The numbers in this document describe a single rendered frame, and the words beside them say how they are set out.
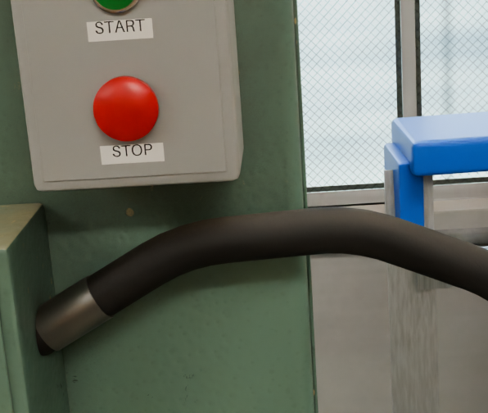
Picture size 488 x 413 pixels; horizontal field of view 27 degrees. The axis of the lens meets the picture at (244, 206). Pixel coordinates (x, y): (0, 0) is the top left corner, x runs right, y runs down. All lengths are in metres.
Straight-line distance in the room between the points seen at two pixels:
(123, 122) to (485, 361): 1.73
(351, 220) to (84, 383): 0.19
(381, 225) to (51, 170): 0.16
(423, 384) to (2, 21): 0.96
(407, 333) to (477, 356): 0.78
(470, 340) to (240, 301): 1.57
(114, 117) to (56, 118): 0.03
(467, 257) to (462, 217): 1.50
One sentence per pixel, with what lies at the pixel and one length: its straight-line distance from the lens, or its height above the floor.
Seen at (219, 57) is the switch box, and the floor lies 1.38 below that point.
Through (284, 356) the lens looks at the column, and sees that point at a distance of 0.59.
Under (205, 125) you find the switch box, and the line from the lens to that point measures 0.48.
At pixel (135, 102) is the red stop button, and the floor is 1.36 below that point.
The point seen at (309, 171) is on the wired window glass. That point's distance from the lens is 2.05.
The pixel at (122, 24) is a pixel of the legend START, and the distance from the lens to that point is 0.48.
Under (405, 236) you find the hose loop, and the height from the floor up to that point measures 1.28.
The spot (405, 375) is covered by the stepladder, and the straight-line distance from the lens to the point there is 1.39.
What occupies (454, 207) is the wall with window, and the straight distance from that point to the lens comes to 2.04.
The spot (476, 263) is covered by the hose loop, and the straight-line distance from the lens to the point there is 0.53.
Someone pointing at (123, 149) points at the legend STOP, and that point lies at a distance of 0.49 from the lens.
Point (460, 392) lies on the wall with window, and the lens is 2.17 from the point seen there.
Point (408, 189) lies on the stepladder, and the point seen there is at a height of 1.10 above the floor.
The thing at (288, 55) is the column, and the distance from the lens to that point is 0.54.
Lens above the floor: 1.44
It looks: 16 degrees down
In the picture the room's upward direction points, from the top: 4 degrees counter-clockwise
